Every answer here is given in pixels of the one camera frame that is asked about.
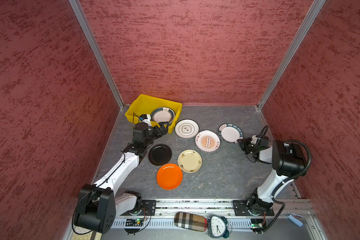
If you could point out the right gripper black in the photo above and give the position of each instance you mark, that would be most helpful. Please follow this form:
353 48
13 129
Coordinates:
242 143

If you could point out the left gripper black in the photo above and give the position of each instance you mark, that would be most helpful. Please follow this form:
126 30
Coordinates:
164 130

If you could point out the green red ring plate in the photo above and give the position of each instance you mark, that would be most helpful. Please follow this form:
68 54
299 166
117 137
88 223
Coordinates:
163 115

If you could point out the green rim HAO SHI plate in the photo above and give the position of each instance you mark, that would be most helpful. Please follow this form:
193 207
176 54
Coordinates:
230 133

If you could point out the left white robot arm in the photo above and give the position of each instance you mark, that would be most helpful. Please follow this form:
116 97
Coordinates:
98 205

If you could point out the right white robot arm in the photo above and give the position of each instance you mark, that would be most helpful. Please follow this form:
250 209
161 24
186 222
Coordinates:
289 159

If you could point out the yellow plastic bin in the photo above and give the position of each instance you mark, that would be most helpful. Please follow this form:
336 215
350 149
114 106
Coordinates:
145 104

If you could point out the white flower motif plate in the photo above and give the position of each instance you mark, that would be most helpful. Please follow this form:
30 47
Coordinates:
187 129

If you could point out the black plate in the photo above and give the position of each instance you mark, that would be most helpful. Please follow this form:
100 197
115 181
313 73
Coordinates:
160 154

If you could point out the orange sunburst plate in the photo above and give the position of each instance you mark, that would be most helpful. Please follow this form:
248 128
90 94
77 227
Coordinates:
207 141

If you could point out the cream yellow plate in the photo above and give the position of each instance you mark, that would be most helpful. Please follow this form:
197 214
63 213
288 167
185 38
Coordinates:
189 161

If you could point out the right circuit board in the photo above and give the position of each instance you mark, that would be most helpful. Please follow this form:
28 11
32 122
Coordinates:
258 224

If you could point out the circuit board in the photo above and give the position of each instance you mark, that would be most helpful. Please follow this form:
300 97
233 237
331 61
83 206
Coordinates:
258 224
134 223

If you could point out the teal alarm clock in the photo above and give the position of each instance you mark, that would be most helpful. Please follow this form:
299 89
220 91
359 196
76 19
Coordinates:
218 227

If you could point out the light blue small object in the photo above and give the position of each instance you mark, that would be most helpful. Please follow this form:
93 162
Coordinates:
296 219

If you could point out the plaid glasses case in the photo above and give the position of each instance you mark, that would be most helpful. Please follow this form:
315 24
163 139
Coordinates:
191 222

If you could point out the left circuit board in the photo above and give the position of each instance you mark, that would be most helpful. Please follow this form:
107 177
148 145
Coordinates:
134 223

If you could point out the cream calculator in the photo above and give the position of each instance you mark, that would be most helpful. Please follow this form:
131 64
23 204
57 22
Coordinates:
90 236

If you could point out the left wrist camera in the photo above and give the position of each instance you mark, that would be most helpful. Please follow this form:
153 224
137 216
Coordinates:
146 118

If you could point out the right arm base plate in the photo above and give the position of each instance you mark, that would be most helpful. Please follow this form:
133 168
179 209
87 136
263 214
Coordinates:
256 209

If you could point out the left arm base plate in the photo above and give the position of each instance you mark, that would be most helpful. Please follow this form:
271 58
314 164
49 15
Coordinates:
143 207

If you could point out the aluminium corner post left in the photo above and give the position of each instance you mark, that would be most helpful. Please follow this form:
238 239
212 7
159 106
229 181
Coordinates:
85 26

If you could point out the aluminium corner post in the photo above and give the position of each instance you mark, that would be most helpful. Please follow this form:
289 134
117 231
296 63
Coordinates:
85 26
305 26

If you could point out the aluminium corner post right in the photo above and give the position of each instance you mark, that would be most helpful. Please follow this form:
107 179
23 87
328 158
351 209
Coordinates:
305 26

